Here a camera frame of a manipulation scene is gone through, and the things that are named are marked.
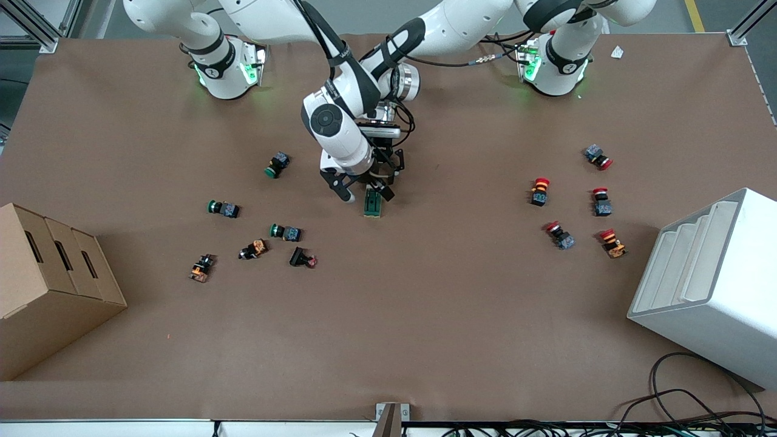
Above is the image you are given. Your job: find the brown paper table cover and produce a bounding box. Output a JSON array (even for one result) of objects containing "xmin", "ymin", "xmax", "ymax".
[{"xmin": 0, "ymin": 30, "xmax": 777, "ymax": 422}]

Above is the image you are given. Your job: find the red emergency button orange base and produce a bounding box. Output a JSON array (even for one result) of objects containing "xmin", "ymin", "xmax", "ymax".
[{"xmin": 600, "ymin": 229, "xmax": 627, "ymax": 259}]

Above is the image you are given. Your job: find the brown cardboard box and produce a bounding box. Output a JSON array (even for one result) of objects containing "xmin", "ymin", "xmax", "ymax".
[{"xmin": 0, "ymin": 203, "xmax": 128, "ymax": 382}]

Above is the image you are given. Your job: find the white stepped rack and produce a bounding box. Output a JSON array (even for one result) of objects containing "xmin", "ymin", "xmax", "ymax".
[{"xmin": 627, "ymin": 188, "xmax": 777, "ymax": 390}]

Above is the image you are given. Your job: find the black base cable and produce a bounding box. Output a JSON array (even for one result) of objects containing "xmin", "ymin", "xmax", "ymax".
[{"xmin": 483, "ymin": 33, "xmax": 530, "ymax": 61}]

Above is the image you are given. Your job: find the grey metal bracket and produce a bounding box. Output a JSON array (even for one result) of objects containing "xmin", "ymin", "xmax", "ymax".
[{"xmin": 372, "ymin": 402, "xmax": 410, "ymax": 437}]

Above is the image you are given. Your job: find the black cable bundle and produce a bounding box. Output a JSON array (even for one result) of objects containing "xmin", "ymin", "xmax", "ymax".
[{"xmin": 437, "ymin": 419, "xmax": 777, "ymax": 437}]

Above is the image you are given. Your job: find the aluminium frame profile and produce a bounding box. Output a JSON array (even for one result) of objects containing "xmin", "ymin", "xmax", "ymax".
[
  {"xmin": 727, "ymin": 0, "xmax": 777, "ymax": 47},
  {"xmin": 0, "ymin": 0, "xmax": 84, "ymax": 54}
]

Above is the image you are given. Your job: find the black cable loop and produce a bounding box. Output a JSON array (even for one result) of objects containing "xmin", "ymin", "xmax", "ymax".
[{"xmin": 619, "ymin": 352, "xmax": 769, "ymax": 433}]

